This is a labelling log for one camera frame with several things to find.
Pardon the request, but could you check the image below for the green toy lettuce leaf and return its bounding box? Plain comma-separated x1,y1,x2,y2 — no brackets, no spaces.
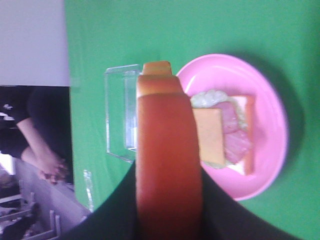
190,89,248,130

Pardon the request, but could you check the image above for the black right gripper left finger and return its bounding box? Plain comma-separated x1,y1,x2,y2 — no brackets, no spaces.
60,163,138,240

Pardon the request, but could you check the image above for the clear left plastic tray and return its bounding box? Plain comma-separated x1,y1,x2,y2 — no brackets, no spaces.
104,64,142,164

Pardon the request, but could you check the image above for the green tablecloth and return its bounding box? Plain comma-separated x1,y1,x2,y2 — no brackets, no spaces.
64,0,320,240

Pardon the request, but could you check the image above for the yellow toy cheese slice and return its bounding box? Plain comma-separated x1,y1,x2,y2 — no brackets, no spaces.
193,108,226,168

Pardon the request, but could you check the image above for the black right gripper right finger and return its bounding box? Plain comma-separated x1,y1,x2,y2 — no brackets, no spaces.
200,170,298,240

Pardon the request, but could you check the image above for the white background furniture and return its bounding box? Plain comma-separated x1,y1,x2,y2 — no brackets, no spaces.
0,159,91,240

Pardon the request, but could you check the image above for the pink round plate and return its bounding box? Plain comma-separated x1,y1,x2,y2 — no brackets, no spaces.
177,53,289,201

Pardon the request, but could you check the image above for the toy bacon strip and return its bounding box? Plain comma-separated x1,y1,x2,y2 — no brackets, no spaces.
224,129,252,164
220,102,241,134

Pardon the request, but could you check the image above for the person in black shirt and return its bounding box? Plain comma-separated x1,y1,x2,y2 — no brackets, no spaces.
0,85,74,185

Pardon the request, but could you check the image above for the toy bread slice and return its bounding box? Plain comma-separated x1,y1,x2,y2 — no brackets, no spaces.
207,94,256,176
135,61,203,240

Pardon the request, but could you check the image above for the clear tape patch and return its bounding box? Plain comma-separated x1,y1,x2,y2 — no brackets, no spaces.
83,169,95,213

